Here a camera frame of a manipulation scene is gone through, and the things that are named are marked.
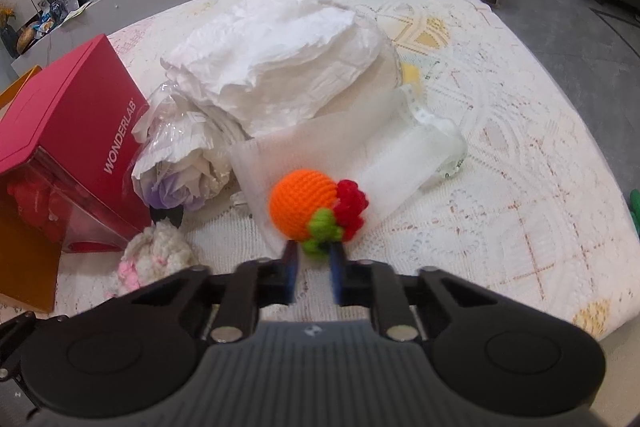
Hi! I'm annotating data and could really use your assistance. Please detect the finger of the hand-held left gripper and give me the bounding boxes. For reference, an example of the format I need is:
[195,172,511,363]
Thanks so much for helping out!
[0,311,38,408]

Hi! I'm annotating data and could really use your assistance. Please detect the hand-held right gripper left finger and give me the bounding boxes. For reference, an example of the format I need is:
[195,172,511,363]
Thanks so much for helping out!
[132,239,303,343]

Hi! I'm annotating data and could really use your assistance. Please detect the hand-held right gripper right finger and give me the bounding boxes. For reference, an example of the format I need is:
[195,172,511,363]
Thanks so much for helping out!
[327,241,501,342]

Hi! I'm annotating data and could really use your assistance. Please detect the orange-rimmed cardboard box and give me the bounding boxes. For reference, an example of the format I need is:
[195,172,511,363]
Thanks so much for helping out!
[0,66,63,314]

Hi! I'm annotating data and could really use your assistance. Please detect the orange crochet ball toy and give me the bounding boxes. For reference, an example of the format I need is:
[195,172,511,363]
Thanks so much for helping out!
[268,169,371,255]

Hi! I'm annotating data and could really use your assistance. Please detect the plastic-wrapped white soft item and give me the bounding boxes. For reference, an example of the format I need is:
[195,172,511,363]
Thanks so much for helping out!
[131,82,251,212]

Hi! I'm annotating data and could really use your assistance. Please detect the pink white plush yarn toy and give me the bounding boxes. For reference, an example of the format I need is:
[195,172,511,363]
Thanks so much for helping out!
[105,224,201,300]

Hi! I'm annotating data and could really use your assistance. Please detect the white gauze cloth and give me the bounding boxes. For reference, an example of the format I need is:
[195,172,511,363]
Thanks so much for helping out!
[227,87,426,258]

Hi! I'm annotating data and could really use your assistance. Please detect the clear plastic bag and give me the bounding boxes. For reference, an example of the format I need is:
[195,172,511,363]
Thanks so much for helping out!
[400,84,468,180]

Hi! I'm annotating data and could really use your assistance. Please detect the red cloth pad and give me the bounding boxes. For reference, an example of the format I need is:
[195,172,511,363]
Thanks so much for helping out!
[0,33,153,254]

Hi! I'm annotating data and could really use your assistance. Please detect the brown bread loaf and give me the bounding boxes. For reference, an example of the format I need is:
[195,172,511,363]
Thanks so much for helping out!
[16,27,38,55]

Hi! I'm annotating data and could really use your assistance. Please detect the green object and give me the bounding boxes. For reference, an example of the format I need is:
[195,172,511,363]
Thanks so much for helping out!
[629,189,640,239]

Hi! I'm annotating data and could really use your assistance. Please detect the yellow flowers in dark vase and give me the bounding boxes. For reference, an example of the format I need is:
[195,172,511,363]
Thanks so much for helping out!
[0,4,21,58]

